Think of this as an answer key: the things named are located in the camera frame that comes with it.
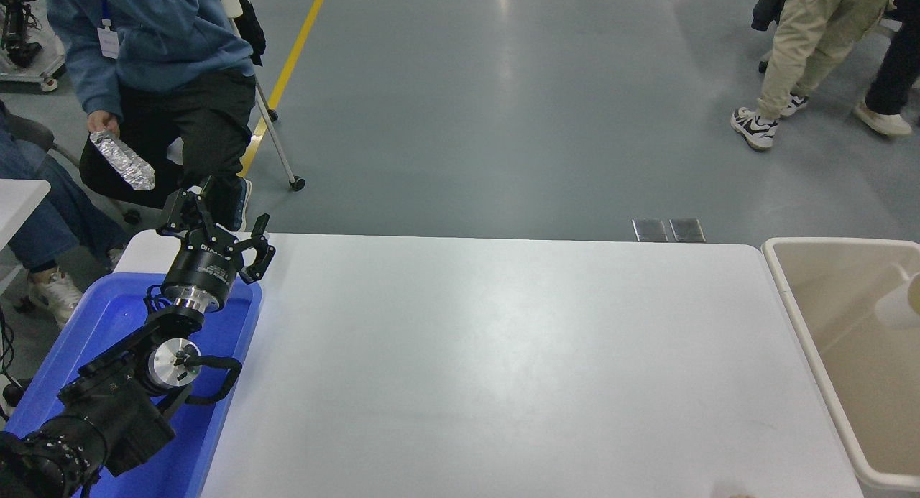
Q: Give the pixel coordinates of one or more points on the grey chair white frame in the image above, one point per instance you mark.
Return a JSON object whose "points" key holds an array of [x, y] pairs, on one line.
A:
{"points": [[231, 3]]}

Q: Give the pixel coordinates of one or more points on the person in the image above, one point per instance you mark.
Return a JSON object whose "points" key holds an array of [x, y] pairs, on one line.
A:
{"points": [[798, 52], [50, 210], [180, 52], [898, 67]]}

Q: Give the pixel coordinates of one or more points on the person's hand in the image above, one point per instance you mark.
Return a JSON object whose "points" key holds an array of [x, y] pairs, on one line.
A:
{"points": [[104, 123]]}

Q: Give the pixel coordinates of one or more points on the blue plastic tray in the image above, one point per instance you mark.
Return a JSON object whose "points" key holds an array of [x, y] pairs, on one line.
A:
{"points": [[118, 318]]}

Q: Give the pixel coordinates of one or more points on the grey office chair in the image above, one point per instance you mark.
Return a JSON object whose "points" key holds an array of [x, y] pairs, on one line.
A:
{"points": [[36, 133]]}

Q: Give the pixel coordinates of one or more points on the silver foil tray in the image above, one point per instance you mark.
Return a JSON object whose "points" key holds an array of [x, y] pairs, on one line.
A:
{"points": [[126, 164]]}

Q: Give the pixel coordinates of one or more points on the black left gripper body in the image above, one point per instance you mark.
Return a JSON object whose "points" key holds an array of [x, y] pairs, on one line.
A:
{"points": [[205, 268]]}

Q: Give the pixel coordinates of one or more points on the small white table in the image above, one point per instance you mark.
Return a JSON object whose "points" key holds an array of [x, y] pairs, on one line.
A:
{"points": [[18, 200]]}

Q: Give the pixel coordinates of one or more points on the dark grey jacket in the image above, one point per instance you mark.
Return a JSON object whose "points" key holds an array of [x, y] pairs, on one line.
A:
{"points": [[769, 2]]}

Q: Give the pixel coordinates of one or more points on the white paper cup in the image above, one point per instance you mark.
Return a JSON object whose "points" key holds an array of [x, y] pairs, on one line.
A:
{"points": [[898, 311]]}

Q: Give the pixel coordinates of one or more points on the equipment stand white base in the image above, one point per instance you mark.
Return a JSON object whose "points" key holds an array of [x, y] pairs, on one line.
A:
{"points": [[18, 24]]}

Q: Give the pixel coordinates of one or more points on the large pale dustbin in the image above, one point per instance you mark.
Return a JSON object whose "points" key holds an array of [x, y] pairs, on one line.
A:
{"points": [[834, 325]]}

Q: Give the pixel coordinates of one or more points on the metal floor outlet plate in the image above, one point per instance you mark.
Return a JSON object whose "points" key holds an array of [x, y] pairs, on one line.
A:
{"points": [[687, 229], [650, 230]]}

